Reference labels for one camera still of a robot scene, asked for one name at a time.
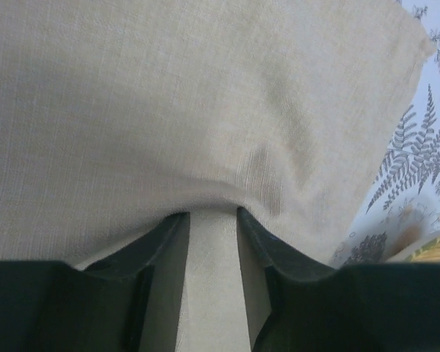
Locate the floral tablecloth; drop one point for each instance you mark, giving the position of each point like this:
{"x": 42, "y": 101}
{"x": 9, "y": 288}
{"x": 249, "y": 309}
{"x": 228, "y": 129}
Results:
{"x": 402, "y": 208}

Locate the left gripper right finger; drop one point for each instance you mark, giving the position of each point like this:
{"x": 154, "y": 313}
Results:
{"x": 280, "y": 286}

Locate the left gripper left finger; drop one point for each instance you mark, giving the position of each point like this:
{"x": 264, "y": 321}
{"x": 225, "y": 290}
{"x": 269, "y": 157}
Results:
{"x": 153, "y": 268}

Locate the yellow woven bamboo tray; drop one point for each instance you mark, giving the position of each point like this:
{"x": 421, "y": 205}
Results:
{"x": 429, "y": 251}

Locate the beige cloth napkin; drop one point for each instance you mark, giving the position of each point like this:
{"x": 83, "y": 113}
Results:
{"x": 115, "y": 114}

